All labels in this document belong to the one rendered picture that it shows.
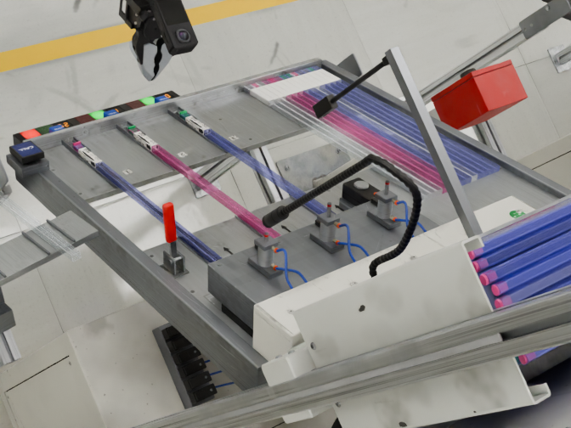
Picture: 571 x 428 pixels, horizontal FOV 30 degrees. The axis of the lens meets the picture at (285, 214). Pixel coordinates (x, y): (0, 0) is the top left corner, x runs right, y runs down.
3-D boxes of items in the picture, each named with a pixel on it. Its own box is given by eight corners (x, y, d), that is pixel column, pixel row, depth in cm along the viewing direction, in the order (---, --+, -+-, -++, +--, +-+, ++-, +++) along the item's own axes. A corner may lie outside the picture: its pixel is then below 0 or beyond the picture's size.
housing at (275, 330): (251, 387, 144) (252, 303, 136) (499, 269, 170) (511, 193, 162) (287, 421, 138) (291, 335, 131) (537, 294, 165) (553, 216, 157)
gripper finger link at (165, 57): (151, 60, 184) (157, 15, 178) (169, 80, 181) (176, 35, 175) (136, 64, 183) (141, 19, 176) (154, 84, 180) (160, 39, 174)
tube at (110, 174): (73, 150, 186) (72, 144, 185) (80, 148, 187) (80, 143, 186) (242, 290, 153) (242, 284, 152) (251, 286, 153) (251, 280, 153)
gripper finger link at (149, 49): (136, 64, 183) (141, 19, 176) (154, 84, 180) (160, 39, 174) (120, 68, 181) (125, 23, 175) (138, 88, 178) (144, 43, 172)
